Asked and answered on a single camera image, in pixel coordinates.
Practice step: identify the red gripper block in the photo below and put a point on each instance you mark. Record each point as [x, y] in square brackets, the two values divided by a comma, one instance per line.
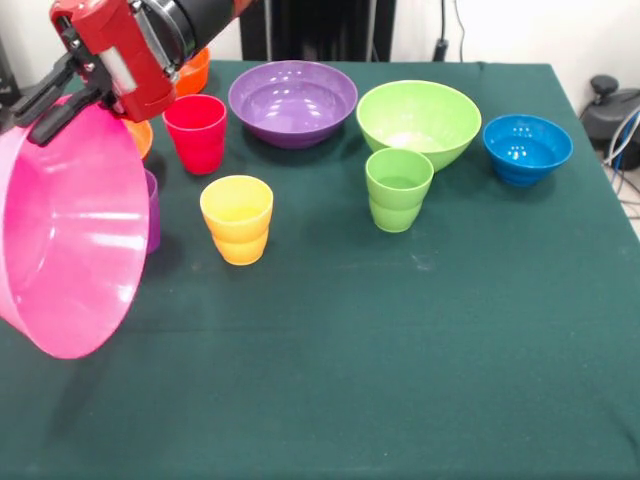
[130, 75]

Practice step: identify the pink bowl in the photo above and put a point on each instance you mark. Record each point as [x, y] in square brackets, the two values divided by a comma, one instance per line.
[75, 240]

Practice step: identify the black equipment box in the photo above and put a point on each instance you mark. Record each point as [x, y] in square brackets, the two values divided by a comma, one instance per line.
[7, 75]

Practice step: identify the large orange bowl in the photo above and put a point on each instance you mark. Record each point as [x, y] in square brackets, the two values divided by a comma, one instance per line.
[142, 137]

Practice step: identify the small orange bowl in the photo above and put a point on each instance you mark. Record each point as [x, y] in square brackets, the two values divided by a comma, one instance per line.
[195, 75]

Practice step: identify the red cup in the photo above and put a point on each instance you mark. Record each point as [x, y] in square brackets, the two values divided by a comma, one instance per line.
[195, 145]

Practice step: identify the purple cup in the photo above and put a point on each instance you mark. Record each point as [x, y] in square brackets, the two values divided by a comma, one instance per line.
[154, 215]

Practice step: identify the yellow cup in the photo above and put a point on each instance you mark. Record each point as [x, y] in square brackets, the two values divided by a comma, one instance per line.
[237, 235]

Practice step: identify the purple bowl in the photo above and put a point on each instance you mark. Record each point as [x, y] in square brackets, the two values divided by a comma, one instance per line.
[292, 110]

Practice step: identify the green cup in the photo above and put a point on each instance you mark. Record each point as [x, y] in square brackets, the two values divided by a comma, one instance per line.
[397, 205]

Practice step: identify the green bowl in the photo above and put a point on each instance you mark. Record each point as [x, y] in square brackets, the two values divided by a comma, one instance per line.
[425, 115]

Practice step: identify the dark green tablecloth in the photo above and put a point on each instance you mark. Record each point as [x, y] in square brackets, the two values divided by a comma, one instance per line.
[375, 375]

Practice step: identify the blue bowl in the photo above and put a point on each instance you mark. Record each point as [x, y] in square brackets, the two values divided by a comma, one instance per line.
[527, 155]

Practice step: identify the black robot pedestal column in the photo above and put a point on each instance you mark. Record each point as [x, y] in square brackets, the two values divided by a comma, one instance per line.
[320, 30]

